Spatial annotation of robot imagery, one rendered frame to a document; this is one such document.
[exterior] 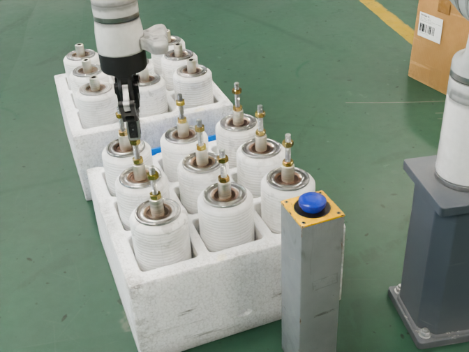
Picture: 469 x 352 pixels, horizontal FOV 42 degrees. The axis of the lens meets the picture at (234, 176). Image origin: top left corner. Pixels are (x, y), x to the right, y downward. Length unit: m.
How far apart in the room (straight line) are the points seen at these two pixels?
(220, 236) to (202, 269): 0.07
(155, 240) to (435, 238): 0.44
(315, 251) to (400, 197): 0.62
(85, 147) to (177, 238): 0.52
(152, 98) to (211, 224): 0.52
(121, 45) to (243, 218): 0.34
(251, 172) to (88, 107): 0.48
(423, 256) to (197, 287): 0.38
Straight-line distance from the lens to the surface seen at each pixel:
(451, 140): 0.97
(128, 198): 1.09
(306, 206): 0.88
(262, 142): 1.16
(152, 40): 0.98
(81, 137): 1.45
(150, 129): 1.48
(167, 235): 0.99
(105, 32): 0.97
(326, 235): 0.90
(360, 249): 1.33
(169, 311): 1.06
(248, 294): 1.09
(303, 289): 0.95
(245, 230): 1.05
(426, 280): 1.08
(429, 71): 2.06
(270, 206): 1.07
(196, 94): 1.51
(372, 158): 1.65
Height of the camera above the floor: 0.84
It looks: 32 degrees down
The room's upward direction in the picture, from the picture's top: 3 degrees counter-clockwise
